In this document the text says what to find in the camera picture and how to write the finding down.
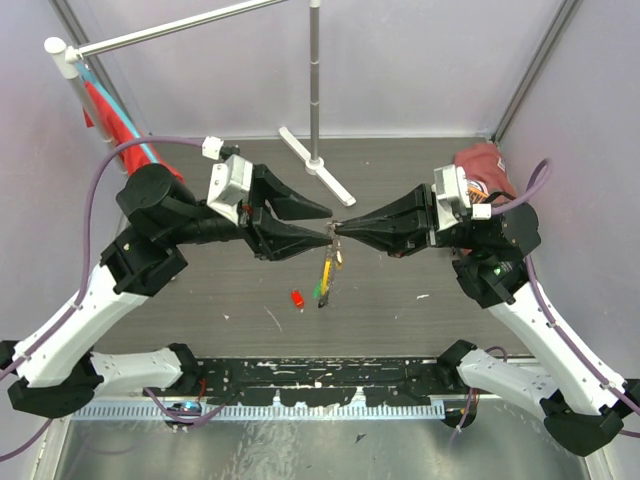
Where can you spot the slotted cable duct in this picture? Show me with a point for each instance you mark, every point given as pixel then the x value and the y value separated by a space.
pixel 129 410

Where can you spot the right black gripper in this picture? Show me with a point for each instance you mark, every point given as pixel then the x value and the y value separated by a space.
pixel 404 226

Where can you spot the large keyring with yellow handle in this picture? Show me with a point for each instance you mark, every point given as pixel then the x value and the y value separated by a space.
pixel 332 262

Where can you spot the blue clothes hanger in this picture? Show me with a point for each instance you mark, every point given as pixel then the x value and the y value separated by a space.
pixel 117 124

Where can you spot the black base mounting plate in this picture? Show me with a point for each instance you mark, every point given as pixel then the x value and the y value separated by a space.
pixel 319 382

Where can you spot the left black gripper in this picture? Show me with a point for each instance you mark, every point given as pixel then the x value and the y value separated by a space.
pixel 274 239

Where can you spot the red key tag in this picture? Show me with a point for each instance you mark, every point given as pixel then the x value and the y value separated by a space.
pixel 298 300

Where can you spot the metal clothes rack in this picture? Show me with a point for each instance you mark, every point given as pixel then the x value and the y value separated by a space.
pixel 248 69

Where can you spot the folded maroon t-shirt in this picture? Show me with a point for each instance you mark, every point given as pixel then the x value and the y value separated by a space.
pixel 484 167

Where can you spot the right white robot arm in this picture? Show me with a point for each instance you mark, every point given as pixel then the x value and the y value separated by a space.
pixel 581 402

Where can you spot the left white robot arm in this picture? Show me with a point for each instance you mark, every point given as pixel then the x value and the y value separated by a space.
pixel 58 371

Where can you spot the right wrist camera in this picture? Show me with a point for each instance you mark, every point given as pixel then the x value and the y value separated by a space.
pixel 452 195

